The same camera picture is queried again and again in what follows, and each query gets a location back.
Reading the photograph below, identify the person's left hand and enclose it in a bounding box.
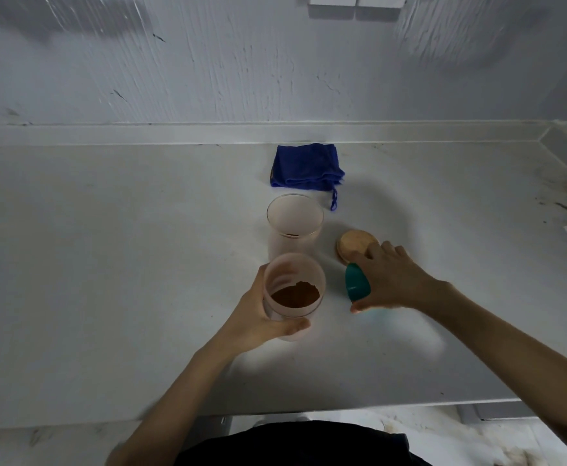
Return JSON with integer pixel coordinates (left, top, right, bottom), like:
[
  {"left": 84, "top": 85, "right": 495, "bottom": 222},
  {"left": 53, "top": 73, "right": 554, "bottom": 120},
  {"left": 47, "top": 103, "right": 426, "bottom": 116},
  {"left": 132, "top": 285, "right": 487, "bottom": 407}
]
[{"left": 210, "top": 264, "right": 311, "bottom": 359}]

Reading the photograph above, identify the person's right hand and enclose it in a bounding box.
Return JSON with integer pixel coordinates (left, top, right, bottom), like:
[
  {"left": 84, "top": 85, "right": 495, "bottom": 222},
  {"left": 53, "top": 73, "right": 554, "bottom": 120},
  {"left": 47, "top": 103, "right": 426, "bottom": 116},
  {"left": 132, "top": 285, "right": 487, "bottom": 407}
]
[{"left": 347, "top": 241, "right": 445, "bottom": 314}]

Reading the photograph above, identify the teal plastic scoop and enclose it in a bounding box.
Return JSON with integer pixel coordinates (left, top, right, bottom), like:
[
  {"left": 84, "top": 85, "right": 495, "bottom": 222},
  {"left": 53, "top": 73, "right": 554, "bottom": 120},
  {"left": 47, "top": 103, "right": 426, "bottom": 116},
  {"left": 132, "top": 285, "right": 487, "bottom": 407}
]
[{"left": 345, "top": 263, "right": 372, "bottom": 303}]

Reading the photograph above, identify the frosted glass jar with powder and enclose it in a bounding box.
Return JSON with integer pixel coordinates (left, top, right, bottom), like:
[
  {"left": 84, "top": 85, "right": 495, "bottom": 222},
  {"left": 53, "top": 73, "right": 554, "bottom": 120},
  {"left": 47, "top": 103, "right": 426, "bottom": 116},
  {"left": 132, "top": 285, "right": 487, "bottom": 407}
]
[{"left": 263, "top": 253, "right": 327, "bottom": 342}]

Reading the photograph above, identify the person's left forearm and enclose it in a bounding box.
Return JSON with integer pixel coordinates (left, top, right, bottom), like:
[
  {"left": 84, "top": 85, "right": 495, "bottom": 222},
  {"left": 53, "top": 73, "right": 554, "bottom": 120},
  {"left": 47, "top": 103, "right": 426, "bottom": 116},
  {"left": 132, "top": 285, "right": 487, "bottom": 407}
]
[{"left": 105, "top": 337, "right": 238, "bottom": 466}]

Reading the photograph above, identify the person's right forearm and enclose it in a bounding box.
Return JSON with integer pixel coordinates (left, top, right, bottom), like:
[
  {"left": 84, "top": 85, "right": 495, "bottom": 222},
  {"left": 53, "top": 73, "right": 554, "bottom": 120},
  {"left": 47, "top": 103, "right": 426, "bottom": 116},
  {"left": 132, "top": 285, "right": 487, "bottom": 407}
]
[{"left": 421, "top": 280, "right": 567, "bottom": 464}]

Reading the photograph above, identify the round wooden lid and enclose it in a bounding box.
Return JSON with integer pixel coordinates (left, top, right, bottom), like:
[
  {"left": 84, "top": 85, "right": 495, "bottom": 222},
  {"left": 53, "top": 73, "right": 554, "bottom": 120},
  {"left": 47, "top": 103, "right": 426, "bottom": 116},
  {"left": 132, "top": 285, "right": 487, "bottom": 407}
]
[{"left": 337, "top": 230, "right": 381, "bottom": 265}]

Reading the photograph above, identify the brown powder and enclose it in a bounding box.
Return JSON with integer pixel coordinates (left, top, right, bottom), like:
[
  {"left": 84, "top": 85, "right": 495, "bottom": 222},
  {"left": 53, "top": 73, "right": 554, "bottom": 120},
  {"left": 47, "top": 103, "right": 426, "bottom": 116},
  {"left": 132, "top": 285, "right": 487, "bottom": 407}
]
[{"left": 271, "top": 282, "right": 321, "bottom": 309}]

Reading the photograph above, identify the empty frosted glass jar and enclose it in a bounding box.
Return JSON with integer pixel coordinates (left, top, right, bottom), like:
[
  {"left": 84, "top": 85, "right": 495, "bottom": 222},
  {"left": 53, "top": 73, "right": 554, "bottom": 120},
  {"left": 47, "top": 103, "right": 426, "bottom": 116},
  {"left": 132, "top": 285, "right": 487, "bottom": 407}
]
[{"left": 266, "top": 194, "right": 325, "bottom": 262}]

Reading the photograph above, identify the blue folded cloth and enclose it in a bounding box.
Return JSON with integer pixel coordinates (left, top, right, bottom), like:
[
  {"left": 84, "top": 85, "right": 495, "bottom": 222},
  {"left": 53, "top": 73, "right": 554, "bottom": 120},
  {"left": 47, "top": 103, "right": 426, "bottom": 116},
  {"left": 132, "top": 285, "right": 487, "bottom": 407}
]
[{"left": 270, "top": 143, "right": 346, "bottom": 211}]

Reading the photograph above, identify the person's dark clothing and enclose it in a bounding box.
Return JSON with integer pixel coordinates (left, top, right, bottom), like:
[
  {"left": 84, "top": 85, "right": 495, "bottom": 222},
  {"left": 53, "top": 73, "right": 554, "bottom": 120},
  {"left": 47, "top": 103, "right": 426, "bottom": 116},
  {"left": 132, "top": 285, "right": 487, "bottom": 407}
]
[{"left": 174, "top": 420, "right": 432, "bottom": 466}]

